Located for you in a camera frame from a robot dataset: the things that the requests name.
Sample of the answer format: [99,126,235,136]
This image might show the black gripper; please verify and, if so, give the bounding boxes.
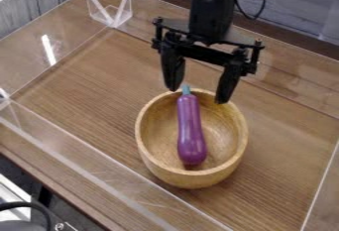
[153,0,265,104]

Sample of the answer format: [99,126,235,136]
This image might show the purple toy eggplant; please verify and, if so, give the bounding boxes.
[178,85,207,165]

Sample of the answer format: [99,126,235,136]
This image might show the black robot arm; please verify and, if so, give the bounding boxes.
[153,0,265,104]

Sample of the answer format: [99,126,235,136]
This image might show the oval wooden bowl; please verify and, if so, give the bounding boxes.
[135,88,250,189]

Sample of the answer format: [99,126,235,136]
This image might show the clear acrylic corner bracket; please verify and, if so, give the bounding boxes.
[86,0,133,29]

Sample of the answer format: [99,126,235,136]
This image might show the clear acrylic enclosure walls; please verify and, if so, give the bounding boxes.
[0,0,339,231]

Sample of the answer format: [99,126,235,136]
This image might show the black cable bottom left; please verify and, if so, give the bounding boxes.
[0,202,49,231]

